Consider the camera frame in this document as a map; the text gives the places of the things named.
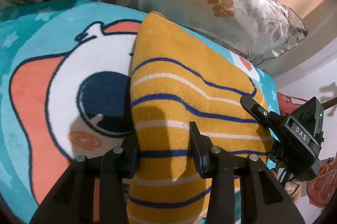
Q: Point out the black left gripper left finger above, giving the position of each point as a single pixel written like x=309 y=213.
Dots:
x=71 y=199

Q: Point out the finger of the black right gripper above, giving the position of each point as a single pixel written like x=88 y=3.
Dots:
x=256 y=111

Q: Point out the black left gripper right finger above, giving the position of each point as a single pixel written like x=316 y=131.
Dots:
x=263 y=198

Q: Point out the mustard striped knit sweater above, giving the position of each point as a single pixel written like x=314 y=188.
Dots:
x=177 y=79

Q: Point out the person's right hand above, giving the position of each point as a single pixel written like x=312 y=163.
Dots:
x=294 y=190

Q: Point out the red plastic bag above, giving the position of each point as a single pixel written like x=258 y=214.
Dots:
x=288 y=104

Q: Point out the orange plastic bag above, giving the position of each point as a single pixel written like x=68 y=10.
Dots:
x=323 y=186

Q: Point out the white leaf print pillow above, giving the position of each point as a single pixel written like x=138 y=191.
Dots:
x=210 y=2

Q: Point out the turquoise cartoon fleece blanket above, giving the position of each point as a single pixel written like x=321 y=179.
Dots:
x=66 y=70

